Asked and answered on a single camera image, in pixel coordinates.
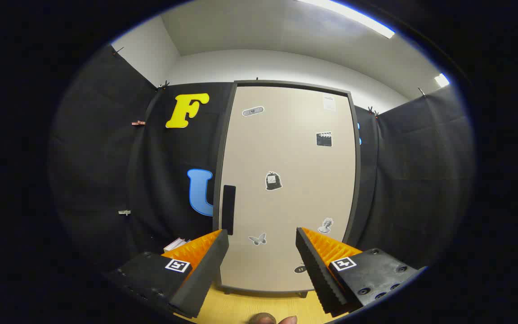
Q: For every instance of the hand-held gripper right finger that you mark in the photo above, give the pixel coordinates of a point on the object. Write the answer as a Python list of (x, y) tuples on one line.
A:
[(317, 274)]

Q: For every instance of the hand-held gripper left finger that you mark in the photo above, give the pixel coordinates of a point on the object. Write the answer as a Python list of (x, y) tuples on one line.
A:
[(205, 274)]

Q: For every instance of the stack of books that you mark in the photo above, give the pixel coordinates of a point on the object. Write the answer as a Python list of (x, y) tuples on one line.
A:
[(176, 244)]

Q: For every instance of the black backdrop cloth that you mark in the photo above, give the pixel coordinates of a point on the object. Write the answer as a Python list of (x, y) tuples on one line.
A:
[(106, 157)]

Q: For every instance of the red and white clip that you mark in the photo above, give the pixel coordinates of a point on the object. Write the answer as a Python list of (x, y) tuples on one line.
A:
[(138, 123)]

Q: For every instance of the black cloth clip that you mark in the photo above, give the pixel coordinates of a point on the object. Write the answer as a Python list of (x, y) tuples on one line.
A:
[(421, 92), (117, 50), (372, 110), (164, 84)]

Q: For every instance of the small ceiling light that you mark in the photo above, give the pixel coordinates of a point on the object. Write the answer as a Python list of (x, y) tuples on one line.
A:
[(441, 80)]

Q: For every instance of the long ceiling light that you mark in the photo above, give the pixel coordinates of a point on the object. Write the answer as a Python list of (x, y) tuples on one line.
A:
[(344, 13)]

